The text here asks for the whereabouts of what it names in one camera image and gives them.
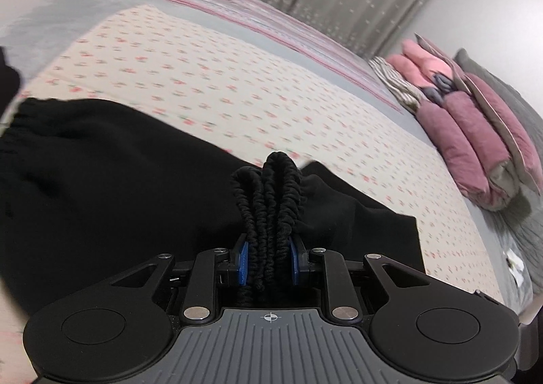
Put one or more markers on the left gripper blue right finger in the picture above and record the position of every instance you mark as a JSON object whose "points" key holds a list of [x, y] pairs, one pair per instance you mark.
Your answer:
{"points": [[300, 261]]}

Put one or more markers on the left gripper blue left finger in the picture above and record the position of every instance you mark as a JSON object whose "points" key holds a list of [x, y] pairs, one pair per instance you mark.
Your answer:
{"points": [[240, 259]]}

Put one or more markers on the black pants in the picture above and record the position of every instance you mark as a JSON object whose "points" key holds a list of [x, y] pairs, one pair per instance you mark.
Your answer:
{"points": [[90, 188]]}

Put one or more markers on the cherry print bed sheet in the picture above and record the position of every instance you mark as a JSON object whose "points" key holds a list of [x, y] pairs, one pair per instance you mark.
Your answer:
{"points": [[250, 103]]}

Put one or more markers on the striped beige folded cloth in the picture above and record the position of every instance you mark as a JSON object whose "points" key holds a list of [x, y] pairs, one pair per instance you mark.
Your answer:
{"points": [[407, 94]]}

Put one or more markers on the mauve pink folded quilt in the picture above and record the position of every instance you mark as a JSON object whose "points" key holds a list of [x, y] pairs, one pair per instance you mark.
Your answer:
{"points": [[487, 149]]}

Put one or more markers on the light pink folded blanket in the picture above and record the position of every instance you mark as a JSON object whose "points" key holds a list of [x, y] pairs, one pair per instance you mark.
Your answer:
{"points": [[422, 68]]}

